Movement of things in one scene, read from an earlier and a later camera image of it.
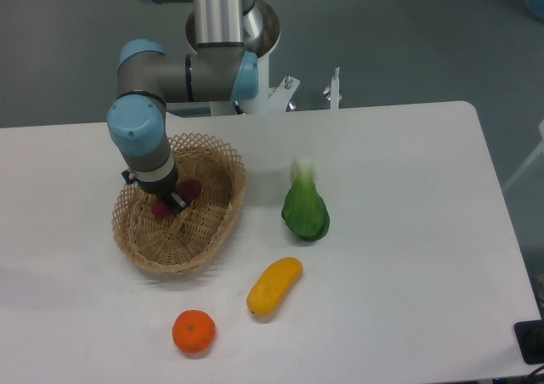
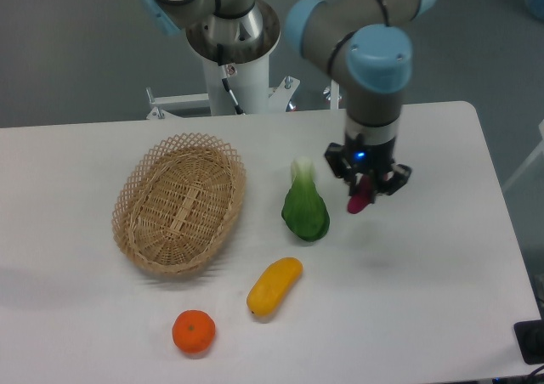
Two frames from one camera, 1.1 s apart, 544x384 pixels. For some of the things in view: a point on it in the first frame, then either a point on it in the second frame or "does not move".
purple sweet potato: x=189 y=189 -> x=362 y=196
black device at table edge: x=530 y=338 does not move
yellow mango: x=274 y=286 does not move
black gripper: x=165 y=186 -> x=359 y=156
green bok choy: x=304 y=209 does not move
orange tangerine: x=194 y=331 does not move
